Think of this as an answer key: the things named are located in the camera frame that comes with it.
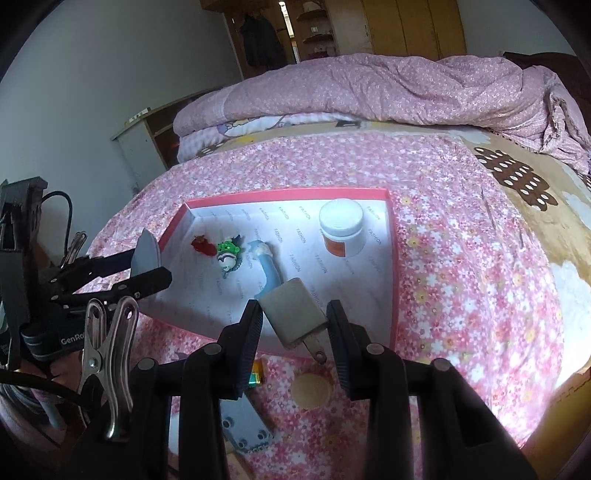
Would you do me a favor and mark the grey oval plastic lid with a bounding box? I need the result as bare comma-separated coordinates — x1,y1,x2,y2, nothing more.
130,229,161,277

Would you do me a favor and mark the green lighter with orange cap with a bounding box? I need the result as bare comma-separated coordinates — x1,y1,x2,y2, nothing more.
247,358,264,388

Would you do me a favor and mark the red small toy figure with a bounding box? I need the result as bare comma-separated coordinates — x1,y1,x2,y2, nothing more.
190,235,217,257

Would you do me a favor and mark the green frog keychain toy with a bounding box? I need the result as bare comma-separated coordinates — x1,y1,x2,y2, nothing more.
216,235,243,279

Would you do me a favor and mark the white wall charger plug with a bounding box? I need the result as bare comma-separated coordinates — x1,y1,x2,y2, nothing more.
259,278,328,365

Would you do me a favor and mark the blue curved hook tool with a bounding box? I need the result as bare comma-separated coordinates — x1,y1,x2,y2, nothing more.
249,240,283,300

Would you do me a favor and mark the white cap orange jar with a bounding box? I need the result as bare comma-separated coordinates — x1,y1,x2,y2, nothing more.
318,198,366,258

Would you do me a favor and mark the grey metal plate with holes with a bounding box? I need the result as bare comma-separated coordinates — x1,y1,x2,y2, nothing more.
219,394,273,454

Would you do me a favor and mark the yellow round coin token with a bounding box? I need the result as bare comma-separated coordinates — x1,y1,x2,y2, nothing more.
290,373,332,410

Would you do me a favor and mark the silver clip on right gripper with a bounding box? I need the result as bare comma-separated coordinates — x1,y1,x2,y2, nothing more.
78,296,139,440

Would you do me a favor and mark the red shallow cardboard box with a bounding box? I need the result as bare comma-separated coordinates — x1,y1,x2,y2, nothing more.
140,187,399,347

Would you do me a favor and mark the pink floral bed sheet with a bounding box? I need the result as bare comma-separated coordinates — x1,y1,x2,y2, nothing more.
88,131,563,479

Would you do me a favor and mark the white bedside shelf cabinet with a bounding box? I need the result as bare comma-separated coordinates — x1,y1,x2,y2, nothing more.
110,88,215,194

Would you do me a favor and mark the cartoon print pillow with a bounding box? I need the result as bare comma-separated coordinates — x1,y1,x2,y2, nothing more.
176,112,361,163

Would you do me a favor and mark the purple folded quilt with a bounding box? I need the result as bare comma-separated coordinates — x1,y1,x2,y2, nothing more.
173,54,590,174

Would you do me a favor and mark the wooden wardrobe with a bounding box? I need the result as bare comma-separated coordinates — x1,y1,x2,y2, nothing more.
322,0,468,61

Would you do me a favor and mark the dark wooden headboard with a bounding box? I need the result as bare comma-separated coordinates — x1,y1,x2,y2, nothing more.
502,51,591,121

